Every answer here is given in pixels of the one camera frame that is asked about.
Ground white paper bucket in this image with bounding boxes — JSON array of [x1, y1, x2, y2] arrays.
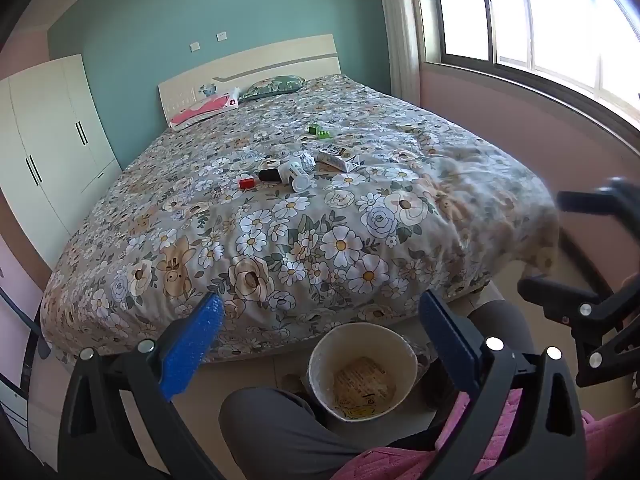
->
[[307, 322, 418, 423]]

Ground person's right leg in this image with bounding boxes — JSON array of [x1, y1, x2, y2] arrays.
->
[[467, 299, 537, 361]]

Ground yellow printed wrapper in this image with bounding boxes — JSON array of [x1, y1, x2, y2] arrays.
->
[[332, 356, 396, 418]]

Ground cream wooden headboard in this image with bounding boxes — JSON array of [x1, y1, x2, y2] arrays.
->
[[158, 34, 342, 128]]

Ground beige curtain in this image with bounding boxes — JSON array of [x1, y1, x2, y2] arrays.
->
[[374, 0, 426, 108]]

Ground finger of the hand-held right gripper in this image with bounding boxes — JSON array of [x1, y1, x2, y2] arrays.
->
[[518, 275, 640, 388], [557, 177, 640, 241]]

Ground pink quilted jacket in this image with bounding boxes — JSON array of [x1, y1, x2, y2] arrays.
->
[[335, 390, 640, 480]]

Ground window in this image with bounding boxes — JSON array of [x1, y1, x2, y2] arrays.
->
[[415, 0, 640, 126]]

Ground floral blanket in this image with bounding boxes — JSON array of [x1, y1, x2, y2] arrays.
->
[[40, 74, 561, 366]]

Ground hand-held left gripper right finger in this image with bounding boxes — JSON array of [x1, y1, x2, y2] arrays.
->
[[419, 290, 586, 480]]

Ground person's left leg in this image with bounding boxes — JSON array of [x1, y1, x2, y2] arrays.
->
[[218, 387, 441, 480]]

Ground white red-striped medicine box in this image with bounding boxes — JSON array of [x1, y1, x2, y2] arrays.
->
[[317, 144, 362, 173]]

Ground green leaf pillow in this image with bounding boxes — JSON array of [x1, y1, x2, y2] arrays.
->
[[239, 75, 306, 102]]

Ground person's leg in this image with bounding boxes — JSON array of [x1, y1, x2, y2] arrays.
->
[[467, 299, 537, 361], [218, 387, 441, 480]]

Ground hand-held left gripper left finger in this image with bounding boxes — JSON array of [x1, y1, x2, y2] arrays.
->
[[57, 291, 224, 480]]

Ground white wardrobe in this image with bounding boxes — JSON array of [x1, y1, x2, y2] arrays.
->
[[0, 54, 122, 271]]

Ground pink pillow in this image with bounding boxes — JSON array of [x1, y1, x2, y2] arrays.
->
[[169, 92, 236, 128]]

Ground white cylinder bottle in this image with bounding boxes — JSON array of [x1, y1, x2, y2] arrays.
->
[[280, 160, 313, 193]]

